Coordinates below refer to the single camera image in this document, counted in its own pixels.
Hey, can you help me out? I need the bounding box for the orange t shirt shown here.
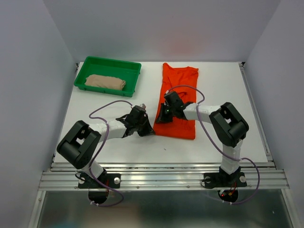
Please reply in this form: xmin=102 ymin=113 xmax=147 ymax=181
xmin=153 ymin=63 xmax=199 ymax=140

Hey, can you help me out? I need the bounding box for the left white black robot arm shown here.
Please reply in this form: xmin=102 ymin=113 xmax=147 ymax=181
xmin=57 ymin=105 xmax=155 ymax=187

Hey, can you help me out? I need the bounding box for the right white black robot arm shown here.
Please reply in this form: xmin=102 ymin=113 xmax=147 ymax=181
xmin=156 ymin=91 xmax=249 ymax=189

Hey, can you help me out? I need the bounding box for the green plastic tray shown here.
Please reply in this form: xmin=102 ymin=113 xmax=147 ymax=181
xmin=74 ymin=56 xmax=142 ymax=97

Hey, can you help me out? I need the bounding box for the beige folded t shirt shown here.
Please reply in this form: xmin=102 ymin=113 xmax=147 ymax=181
xmin=85 ymin=74 xmax=126 ymax=90

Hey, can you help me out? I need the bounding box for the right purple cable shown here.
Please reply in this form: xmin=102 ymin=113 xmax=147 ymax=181
xmin=166 ymin=85 xmax=260 ymax=206

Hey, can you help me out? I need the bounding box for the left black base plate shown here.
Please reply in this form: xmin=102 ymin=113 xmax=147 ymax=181
xmin=75 ymin=172 xmax=121 ymax=189

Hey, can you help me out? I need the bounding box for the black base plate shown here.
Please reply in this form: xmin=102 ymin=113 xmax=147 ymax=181
xmin=75 ymin=172 xmax=121 ymax=189
xmin=201 ymin=172 xmax=247 ymax=189

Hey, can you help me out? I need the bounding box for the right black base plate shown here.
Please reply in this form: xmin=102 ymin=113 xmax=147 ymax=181
xmin=201 ymin=172 xmax=247 ymax=189

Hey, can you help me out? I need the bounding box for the aluminium rail frame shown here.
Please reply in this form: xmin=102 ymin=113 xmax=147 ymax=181
xmin=29 ymin=62 xmax=301 ymax=228

